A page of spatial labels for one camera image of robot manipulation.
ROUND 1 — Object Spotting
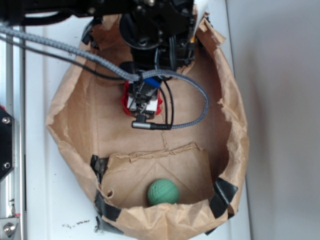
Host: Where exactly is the brown paper bag tray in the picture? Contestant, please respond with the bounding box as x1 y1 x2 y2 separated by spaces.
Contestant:
46 18 250 240

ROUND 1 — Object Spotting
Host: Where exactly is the thin black cable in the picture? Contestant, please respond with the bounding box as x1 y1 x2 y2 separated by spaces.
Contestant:
0 34 175 127

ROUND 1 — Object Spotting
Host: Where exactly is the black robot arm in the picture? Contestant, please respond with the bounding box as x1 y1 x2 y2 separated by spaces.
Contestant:
0 0 196 71

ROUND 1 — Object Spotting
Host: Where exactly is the green foam ball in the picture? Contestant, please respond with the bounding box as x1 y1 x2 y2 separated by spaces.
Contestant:
147 178 180 206

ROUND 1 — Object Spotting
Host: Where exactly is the aluminium frame rail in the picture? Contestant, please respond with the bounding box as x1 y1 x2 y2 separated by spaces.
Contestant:
0 34 27 240

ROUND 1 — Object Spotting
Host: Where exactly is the grey braided cable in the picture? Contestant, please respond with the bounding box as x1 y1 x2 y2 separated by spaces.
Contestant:
0 25 210 131

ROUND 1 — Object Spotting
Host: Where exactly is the black metal bracket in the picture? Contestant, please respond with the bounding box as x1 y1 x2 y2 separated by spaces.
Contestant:
0 106 14 182

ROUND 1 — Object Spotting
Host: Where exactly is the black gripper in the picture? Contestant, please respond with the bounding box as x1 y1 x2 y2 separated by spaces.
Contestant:
119 0 196 71

